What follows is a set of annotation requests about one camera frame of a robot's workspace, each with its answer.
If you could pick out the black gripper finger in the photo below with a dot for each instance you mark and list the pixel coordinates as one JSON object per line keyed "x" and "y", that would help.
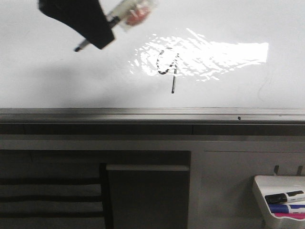
{"x": 84, "y": 16}

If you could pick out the white taped black whiteboard marker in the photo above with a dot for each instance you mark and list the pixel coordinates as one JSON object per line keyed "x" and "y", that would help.
{"x": 128, "y": 12}

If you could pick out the blue capped whiteboard marker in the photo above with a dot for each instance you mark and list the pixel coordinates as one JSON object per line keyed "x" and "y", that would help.
{"x": 287, "y": 209}

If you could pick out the black capped whiteboard marker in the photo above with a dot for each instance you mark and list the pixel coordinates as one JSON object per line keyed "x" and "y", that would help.
{"x": 288, "y": 197}

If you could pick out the pink capped whiteboard marker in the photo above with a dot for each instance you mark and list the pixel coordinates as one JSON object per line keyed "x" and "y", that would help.
{"x": 290, "y": 215}

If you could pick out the left black tray hook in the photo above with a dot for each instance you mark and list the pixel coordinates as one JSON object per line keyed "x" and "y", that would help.
{"x": 276, "y": 169}

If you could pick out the white marker tray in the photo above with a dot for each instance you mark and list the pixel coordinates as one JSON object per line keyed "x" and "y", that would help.
{"x": 267, "y": 185}

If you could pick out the white whiteboard with aluminium frame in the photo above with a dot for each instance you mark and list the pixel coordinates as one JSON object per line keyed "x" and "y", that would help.
{"x": 191, "y": 61}

